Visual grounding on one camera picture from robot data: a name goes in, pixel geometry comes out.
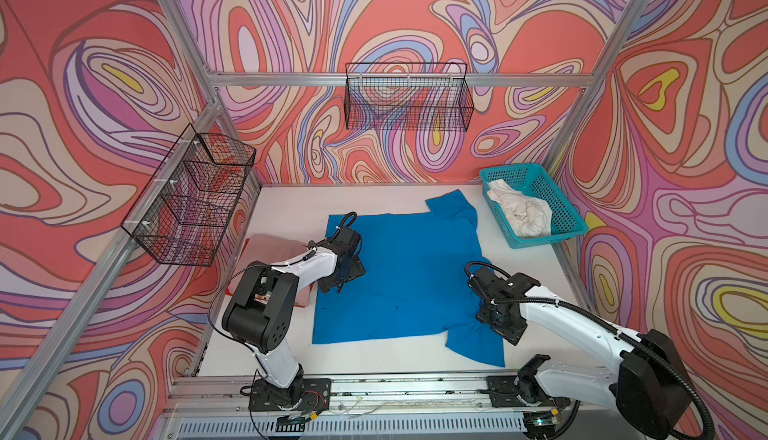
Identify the blue t shirt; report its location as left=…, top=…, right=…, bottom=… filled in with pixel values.
left=313, top=190, right=505, bottom=367

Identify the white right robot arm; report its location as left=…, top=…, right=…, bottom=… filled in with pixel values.
left=464, top=261, right=716, bottom=439

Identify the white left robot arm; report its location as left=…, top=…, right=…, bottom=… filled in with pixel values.
left=221, top=211, right=365, bottom=416

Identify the pink folded t shirt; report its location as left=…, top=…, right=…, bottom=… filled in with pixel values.
left=225, top=233, right=307, bottom=300

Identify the white crumpled t shirt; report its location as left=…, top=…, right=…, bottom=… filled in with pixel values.
left=488, top=179, right=553, bottom=239

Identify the teal plastic basket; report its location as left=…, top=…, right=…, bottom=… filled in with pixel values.
left=479, top=163, right=587, bottom=249

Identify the aluminium corner frame post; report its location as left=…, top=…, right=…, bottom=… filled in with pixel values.
left=139, top=0, right=265, bottom=192

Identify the black wire basket back wall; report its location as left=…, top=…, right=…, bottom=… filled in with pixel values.
left=344, top=62, right=475, bottom=132

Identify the black wire basket wall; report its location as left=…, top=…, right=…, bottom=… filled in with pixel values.
left=121, top=126, right=256, bottom=267
left=344, top=62, right=475, bottom=132

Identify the black wire basket left wall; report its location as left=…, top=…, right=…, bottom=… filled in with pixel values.
left=121, top=126, right=256, bottom=267

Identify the aluminium horizontal frame bar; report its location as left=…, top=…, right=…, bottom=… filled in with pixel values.
left=206, top=70, right=598, bottom=88

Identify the aluminium right frame post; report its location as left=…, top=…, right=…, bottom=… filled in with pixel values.
left=542, top=0, right=651, bottom=175

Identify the aluminium left diagonal frame bar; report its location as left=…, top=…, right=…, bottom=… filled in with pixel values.
left=1, top=100, right=222, bottom=439

